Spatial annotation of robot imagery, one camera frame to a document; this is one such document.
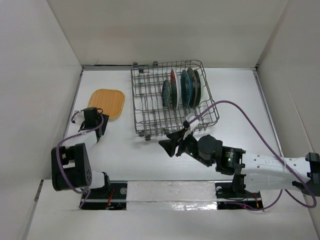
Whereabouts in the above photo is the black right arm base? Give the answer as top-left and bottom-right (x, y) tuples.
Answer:
(214, 174), (264, 210)

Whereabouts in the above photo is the dark teal scalloped plate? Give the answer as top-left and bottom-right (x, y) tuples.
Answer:
(180, 70), (191, 108)

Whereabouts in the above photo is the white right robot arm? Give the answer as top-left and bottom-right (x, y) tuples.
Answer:
(159, 129), (320, 197)

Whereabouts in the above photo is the orange woven square plate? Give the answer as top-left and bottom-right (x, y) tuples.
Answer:
(87, 88), (126, 120)

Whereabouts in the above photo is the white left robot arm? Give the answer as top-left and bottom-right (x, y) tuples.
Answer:
(51, 107), (112, 199)

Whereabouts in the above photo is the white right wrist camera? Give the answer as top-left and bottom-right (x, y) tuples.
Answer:
(183, 113), (200, 140)

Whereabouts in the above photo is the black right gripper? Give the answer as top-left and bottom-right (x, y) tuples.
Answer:
(158, 127), (212, 167)

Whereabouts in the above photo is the grey wire dish rack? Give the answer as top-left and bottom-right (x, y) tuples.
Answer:
(130, 60), (220, 141)

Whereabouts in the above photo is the grey reindeer snowflake plate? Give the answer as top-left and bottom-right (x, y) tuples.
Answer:
(187, 67), (202, 108)

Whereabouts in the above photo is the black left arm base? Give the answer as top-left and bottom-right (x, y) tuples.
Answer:
(80, 181), (128, 211)

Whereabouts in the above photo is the red plate with teal flower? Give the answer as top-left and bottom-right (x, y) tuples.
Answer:
(170, 69), (181, 109)

